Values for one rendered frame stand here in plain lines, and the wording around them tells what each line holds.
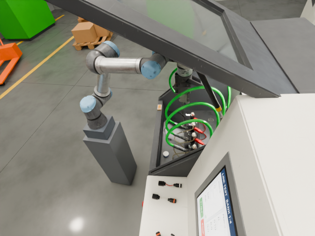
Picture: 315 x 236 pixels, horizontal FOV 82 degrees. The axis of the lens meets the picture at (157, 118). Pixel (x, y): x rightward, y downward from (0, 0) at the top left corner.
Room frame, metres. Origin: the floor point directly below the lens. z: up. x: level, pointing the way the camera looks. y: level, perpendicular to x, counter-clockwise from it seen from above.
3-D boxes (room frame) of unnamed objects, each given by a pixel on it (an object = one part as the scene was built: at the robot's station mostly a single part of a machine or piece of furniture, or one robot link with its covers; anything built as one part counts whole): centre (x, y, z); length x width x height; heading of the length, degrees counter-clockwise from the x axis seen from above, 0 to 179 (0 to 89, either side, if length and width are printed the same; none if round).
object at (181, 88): (0.78, -0.16, 1.34); 0.09 x 0.08 x 0.12; 78
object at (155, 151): (0.81, 0.01, 0.87); 0.62 x 0.04 x 0.16; 168
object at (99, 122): (1.02, 0.48, 0.95); 0.15 x 0.15 x 0.10
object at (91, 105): (1.03, 0.47, 1.07); 0.13 x 0.12 x 0.14; 148
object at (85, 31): (5.12, 1.31, 0.39); 1.20 x 0.85 x 0.79; 173
